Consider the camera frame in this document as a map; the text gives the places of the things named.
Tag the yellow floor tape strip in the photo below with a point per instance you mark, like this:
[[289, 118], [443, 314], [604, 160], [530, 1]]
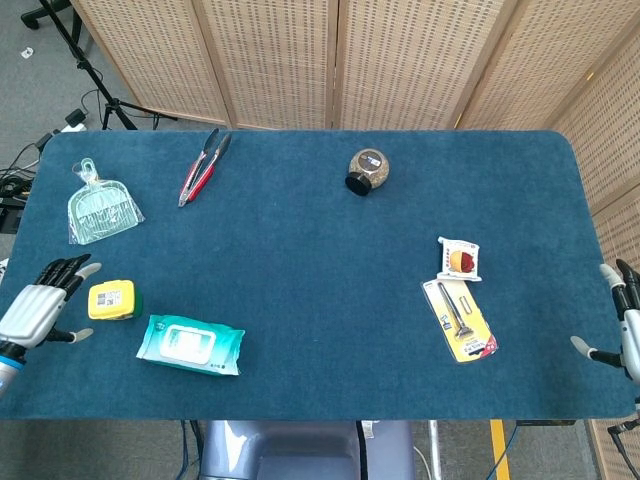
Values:
[[500, 450]]

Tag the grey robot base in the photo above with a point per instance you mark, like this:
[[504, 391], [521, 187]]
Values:
[[300, 450]]

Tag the black tripod stand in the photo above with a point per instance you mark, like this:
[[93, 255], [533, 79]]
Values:
[[92, 75]]

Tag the blue table cloth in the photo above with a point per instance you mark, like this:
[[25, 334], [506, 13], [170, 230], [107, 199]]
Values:
[[310, 280]]

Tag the green tub with yellow lid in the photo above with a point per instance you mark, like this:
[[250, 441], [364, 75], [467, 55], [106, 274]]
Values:
[[110, 299]]

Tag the white snack packet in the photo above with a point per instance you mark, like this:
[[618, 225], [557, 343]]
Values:
[[460, 260]]

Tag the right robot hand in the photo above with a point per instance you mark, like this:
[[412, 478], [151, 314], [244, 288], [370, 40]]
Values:
[[630, 330]]

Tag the glass jar with black lid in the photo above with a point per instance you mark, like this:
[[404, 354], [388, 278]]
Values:
[[367, 167]]

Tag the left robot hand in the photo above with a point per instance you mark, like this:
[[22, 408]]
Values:
[[35, 312]]

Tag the teal wet wipes pack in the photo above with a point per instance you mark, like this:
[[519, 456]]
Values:
[[190, 345]]

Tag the white power strip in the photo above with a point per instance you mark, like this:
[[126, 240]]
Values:
[[75, 120]]

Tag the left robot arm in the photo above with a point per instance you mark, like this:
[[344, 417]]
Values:
[[7, 365]]

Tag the razor on yellow card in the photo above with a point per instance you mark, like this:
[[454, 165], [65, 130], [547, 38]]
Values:
[[460, 320]]

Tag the green plastic dustpan in bag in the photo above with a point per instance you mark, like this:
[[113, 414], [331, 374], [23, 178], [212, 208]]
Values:
[[102, 210]]

